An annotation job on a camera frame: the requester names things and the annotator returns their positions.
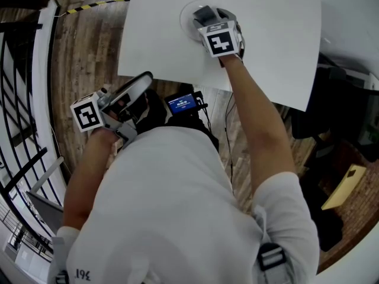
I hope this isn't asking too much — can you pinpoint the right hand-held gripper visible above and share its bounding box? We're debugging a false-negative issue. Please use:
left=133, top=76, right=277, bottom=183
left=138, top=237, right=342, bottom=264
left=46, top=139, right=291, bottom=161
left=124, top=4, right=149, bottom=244
left=192, top=5, right=245, bottom=62

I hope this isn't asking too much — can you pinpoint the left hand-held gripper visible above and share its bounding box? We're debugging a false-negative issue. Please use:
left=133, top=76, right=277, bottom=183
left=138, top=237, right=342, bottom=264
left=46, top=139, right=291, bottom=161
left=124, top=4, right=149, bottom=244
left=69, top=71, right=154, bottom=150

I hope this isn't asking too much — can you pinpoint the person's right forearm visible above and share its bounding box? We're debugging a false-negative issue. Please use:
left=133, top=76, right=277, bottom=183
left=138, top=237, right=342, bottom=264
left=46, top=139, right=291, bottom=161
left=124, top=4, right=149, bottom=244
left=219, top=53, right=298, bottom=218

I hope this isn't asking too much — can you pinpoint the person's left forearm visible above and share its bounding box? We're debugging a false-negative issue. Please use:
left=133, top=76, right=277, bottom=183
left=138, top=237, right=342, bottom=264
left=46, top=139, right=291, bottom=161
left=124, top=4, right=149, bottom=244
left=63, top=127, right=123, bottom=231

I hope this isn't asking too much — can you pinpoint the black device with blue screen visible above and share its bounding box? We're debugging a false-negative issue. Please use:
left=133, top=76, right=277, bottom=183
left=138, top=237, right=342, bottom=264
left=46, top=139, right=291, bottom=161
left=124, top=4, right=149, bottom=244
left=163, top=90, right=208, bottom=117

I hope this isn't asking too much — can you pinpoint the white table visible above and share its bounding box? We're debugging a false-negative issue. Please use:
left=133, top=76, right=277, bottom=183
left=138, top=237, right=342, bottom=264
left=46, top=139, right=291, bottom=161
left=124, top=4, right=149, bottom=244
left=117, top=0, right=323, bottom=113

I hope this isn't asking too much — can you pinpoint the white stair kerb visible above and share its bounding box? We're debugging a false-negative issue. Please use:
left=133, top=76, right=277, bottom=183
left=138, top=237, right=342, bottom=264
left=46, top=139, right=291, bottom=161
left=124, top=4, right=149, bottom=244
left=29, top=0, right=72, bottom=209

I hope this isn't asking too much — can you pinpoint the yellow black striped tape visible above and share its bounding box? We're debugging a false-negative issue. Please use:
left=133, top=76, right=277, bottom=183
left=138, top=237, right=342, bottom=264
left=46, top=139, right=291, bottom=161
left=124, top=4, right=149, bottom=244
left=66, top=0, right=131, bottom=15

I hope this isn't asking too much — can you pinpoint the person's white shirt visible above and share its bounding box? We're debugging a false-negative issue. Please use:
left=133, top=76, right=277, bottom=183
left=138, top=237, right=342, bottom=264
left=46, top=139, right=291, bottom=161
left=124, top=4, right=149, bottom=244
left=47, top=125, right=321, bottom=284

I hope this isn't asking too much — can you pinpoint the white desk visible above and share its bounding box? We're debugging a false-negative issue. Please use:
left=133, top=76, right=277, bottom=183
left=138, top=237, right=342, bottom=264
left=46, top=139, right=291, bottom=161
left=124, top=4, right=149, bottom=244
left=318, top=0, right=379, bottom=79

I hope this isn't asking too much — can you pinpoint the black office chair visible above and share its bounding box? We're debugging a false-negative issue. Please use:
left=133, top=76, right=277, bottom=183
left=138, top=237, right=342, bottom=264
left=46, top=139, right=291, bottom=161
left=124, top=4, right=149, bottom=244
left=290, top=59, right=371, bottom=171

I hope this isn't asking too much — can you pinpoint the black metal railing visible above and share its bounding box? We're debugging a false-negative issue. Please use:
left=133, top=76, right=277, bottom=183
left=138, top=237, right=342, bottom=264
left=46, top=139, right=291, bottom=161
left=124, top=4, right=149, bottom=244
left=0, top=0, right=65, bottom=248

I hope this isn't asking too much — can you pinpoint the grey panel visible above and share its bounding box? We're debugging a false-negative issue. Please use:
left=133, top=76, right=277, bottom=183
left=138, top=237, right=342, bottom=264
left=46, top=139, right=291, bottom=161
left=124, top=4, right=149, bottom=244
left=25, top=190, right=65, bottom=237

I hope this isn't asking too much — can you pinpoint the cream cardboard box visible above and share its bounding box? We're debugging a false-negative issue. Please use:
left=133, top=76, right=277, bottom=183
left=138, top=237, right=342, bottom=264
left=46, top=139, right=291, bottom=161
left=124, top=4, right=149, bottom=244
left=321, top=163, right=368, bottom=211

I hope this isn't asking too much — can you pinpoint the black cable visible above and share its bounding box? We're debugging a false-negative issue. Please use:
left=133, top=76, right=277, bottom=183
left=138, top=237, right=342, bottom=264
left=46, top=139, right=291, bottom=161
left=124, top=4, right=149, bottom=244
left=204, top=92, right=237, bottom=195

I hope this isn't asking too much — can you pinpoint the grey harness strap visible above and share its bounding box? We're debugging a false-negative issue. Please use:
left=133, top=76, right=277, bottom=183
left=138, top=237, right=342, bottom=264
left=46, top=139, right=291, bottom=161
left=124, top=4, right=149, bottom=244
left=256, top=243, right=288, bottom=284
left=54, top=269, right=70, bottom=284

